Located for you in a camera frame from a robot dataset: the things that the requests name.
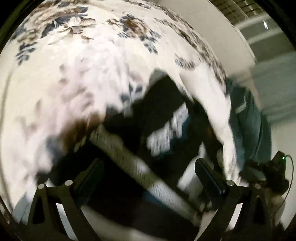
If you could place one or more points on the right grey-green curtain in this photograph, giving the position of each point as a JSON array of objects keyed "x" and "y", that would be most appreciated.
[{"x": 274, "y": 70}]

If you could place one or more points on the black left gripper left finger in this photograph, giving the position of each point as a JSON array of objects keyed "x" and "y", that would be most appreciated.
[{"x": 45, "y": 223}]

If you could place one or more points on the floral bed quilt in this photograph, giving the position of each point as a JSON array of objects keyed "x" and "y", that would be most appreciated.
[{"x": 67, "y": 63}]

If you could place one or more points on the dark green folded blanket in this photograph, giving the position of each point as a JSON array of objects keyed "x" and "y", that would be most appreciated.
[{"x": 250, "y": 128}]

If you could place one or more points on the black grey striped sweater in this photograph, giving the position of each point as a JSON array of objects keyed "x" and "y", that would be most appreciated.
[{"x": 166, "y": 131}]

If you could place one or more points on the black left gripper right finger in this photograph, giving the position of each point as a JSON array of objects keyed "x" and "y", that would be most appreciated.
[{"x": 253, "y": 222}]

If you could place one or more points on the window with metal grille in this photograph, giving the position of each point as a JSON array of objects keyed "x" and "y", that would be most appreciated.
[{"x": 238, "y": 10}]

